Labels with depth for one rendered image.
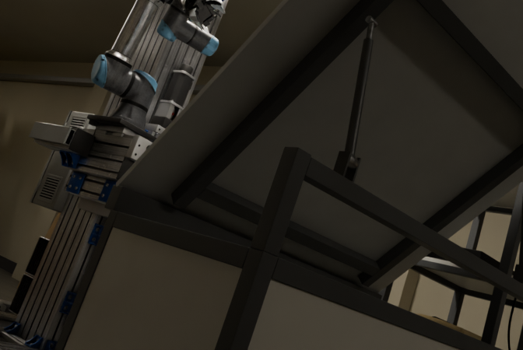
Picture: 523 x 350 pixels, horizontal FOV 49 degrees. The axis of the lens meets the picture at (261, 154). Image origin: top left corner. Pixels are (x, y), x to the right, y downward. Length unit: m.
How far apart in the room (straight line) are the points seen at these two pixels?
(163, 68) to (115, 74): 0.40
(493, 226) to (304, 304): 2.89
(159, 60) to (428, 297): 2.31
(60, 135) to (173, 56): 0.67
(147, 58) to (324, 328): 1.82
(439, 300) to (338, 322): 2.73
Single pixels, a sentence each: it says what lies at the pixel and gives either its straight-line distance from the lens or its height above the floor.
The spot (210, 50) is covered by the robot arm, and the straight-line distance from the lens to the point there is 2.11.
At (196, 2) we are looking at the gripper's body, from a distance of 1.88.
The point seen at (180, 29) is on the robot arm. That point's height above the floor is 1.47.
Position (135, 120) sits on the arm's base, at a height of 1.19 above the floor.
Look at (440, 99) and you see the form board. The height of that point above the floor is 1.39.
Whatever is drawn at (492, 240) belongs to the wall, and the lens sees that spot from 3.92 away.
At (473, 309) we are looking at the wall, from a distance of 3.86.
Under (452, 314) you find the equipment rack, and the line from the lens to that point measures 2.84.
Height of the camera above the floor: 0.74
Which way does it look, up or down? 12 degrees up
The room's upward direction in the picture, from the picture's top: 19 degrees clockwise
